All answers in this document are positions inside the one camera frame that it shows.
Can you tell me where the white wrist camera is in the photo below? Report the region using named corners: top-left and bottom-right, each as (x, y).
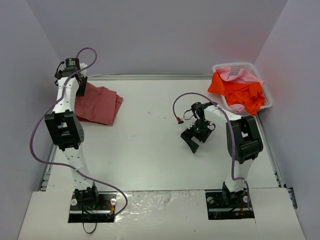
top-left (79, 62), bottom-right (88, 77)
top-left (186, 121), bottom-right (197, 131)

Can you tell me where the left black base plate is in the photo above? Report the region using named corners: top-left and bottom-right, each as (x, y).
top-left (68, 192), bottom-right (117, 223)

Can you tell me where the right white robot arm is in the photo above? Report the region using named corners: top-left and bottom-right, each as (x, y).
top-left (180, 102), bottom-right (263, 207)

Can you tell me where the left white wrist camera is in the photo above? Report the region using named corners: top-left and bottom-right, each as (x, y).
top-left (79, 62), bottom-right (88, 77)

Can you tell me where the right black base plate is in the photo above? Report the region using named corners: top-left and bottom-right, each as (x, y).
top-left (205, 190), bottom-right (255, 220)

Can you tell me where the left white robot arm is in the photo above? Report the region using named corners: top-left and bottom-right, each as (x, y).
top-left (44, 58), bottom-right (101, 209)

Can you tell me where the white plastic basket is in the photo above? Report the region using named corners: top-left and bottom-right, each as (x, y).
top-left (212, 62), bottom-right (274, 116)

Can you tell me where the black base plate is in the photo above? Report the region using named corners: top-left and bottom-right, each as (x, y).
top-left (68, 192), bottom-right (117, 223)
top-left (205, 190), bottom-right (255, 220)

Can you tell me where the salmon pink t-shirt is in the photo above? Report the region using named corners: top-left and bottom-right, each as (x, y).
top-left (74, 82), bottom-right (123, 126)

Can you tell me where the folded dark red t-shirt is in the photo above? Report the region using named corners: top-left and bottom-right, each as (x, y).
top-left (77, 117), bottom-right (109, 126)

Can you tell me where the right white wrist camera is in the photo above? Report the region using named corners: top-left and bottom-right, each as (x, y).
top-left (186, 121), bottom-right (197, 131)

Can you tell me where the orange t-shirt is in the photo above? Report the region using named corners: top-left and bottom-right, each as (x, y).
top-left (207, 72), bottom-right (265, 116)

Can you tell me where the light pink t-shirt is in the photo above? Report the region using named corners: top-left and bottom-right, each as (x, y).
top-left (215, 66), bottom-right (264, 86)

